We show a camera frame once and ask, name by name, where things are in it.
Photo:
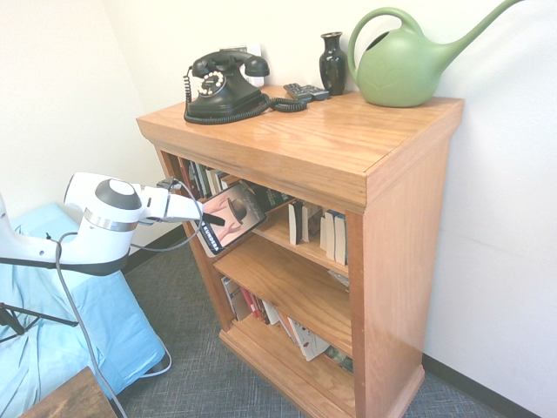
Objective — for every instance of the white thick paperback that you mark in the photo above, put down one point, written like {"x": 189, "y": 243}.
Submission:
{"x": 327, "y": 235}

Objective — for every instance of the white spine slim book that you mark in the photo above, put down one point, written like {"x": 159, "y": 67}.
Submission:
{"x": 214, "y": 182}

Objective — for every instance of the dark remote control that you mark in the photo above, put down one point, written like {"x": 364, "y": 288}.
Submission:
{"x": 298, "y": 92}

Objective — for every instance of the dark green upright book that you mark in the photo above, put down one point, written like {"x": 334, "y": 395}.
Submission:
{"x": 199, "y": 178}

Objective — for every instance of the orange spine book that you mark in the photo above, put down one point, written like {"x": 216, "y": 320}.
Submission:
{"x": 285, "y": 324}

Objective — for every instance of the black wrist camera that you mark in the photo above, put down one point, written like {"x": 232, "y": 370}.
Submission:
{"x": 167, "y": 183}

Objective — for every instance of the beige grey large book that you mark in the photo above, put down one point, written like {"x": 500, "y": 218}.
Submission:
{"x": 235, "y": 300}

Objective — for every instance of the blue topped paperback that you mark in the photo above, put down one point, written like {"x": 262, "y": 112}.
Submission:
{"x": 340, "y": 239}

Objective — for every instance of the light blue cloth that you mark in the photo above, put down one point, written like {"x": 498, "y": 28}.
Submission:
{"x": 109, "y": 331}

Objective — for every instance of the dark green leaning book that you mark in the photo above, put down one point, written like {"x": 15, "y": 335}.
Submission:
{"x": 274, "y": 198}

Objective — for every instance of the white book with red marks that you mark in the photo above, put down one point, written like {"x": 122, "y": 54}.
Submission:
{"x": 309, "y": 341}

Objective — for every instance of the bright red book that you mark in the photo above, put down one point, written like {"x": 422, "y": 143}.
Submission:
{"x": 250, "y": 302}

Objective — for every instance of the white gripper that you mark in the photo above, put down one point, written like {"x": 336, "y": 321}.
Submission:
{"x": 185, "y": 208}

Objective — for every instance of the dark red book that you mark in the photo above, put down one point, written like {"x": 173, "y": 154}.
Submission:
{"x": 261, "y": 311}

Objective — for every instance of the brown spine book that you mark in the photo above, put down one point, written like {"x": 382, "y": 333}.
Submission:
{"x": 185, "y": 176}

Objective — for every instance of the black spine paperback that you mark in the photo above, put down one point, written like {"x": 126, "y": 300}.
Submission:
{"x": 295, "y": 224}

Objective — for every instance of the black rotary telephone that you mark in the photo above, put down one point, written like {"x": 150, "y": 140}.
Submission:
{"x": 217, "y": 93}

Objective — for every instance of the Kundera paperback with hat cover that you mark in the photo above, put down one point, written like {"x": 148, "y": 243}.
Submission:
{"x": 226, "y": 237}

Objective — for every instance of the green plastic watering can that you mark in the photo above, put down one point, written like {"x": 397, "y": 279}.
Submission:
{"x": 396, "y": 74}

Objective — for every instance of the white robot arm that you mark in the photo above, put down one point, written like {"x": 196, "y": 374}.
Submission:
{"x": 109, "y": 239}

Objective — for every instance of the dark green flat book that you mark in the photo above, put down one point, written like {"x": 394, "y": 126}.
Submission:
{"x": 339, "y": 360}

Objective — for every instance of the grey remote control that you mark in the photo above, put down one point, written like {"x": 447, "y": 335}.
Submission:
{"x": 320, "y": 92}

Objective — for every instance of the wooden bookcase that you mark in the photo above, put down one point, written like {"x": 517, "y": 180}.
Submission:
{"x": 304, "y": 139}

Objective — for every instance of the plain white book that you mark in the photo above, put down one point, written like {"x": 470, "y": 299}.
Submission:
{"x": 270, "y": 313}

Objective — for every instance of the loose paper leaflet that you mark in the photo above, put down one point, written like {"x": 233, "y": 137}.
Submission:
{"x": 341, "y": 278}

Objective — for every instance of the black glossy vase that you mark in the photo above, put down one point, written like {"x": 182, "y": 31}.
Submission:
{"x": 333, "y": 65}

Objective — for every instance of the black tripod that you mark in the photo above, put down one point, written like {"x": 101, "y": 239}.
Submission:
{"x": 26, "y": 314}

